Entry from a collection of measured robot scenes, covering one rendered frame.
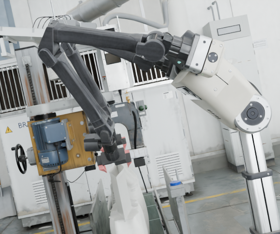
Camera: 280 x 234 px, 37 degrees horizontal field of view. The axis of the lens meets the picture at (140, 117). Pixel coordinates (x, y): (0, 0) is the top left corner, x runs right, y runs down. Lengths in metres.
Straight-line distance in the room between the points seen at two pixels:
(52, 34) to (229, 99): 0.70
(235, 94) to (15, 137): 3.94
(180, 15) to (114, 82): 1.46
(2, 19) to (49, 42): 4.78
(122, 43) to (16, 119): 3.89
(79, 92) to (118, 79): 3.03
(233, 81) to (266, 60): 5.18
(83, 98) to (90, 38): 0.24
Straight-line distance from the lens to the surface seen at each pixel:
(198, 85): 1.58
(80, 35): 1.48
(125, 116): 2.37
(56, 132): 2.15
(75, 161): 2.42
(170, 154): 5.17
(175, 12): 5.55
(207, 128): 6.54
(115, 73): 4.60
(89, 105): 1.59
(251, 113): 1.72
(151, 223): 3.30
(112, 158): 1.73
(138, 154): 2.39
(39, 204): 5.36
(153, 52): 1.42
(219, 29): 6.02
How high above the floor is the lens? 1.36
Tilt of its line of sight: 3 degrees down
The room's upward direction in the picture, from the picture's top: 12 degrees counter-clockwise
